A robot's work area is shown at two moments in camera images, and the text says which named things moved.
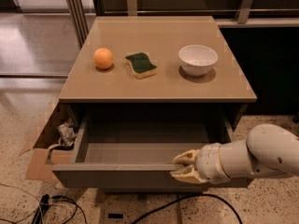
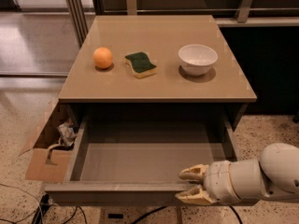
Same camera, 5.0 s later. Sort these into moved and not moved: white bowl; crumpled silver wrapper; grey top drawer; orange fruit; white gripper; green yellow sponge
Moved: grey top drawer; white gripper
Not moved: white bowl; green yellow sponge; orange fruit; crumpled silver wrapper
